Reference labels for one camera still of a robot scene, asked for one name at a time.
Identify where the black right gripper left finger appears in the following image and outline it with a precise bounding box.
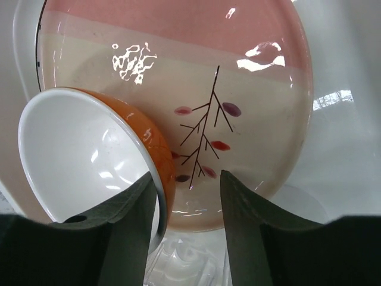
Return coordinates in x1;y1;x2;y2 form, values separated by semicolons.
1;173;156;285

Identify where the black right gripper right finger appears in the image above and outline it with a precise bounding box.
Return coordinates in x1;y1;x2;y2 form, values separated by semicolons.
220;170;380;285

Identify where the clear plastic cup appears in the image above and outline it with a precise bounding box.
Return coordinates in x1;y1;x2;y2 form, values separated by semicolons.
143;229;232;285

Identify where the small white bowl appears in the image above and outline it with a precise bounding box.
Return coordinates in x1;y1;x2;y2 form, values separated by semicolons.
18;88;176;251

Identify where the pink white plate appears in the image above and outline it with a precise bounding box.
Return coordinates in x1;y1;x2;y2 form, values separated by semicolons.
39;1;313;231

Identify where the blue striped white plate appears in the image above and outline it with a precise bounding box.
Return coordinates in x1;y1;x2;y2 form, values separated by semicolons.
35;0;47;91

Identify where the white rectangular basin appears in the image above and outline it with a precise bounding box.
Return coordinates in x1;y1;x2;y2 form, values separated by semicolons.
1;1;380;222

